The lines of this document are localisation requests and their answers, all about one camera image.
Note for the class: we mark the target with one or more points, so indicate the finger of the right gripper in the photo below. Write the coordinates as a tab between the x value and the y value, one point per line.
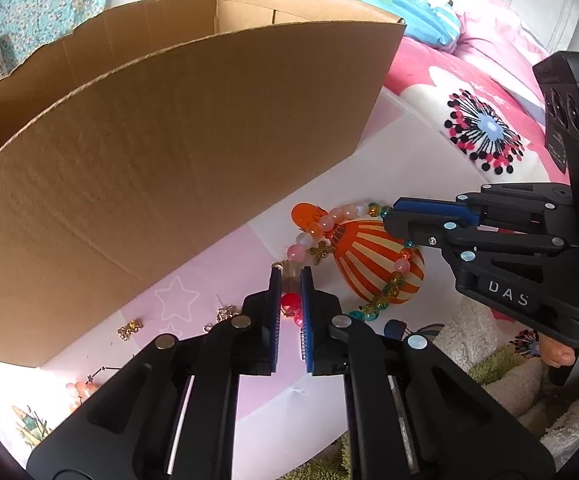
426	230
439	208

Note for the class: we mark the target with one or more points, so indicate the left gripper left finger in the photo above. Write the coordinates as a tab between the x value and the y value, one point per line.
247	344

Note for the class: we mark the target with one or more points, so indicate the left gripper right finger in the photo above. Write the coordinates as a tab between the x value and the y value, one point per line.
338	345

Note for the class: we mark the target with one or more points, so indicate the gold jewelry cluster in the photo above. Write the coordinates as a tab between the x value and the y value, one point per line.
224	312

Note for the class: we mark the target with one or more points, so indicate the gold bow earring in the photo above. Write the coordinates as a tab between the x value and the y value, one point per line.
129	329

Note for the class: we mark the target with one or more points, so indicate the right hand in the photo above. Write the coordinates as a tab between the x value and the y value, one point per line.
554	353

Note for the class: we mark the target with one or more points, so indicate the pink floral bedsheet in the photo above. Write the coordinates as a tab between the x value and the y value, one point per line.
483	97

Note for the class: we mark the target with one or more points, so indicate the green fluffy cloth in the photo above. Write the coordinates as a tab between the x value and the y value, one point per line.
513	380

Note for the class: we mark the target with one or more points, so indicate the white fluffy blanket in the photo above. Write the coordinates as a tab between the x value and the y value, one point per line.
473	334

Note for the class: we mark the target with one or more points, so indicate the brown cardboard box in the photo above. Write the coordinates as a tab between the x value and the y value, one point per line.
154	129

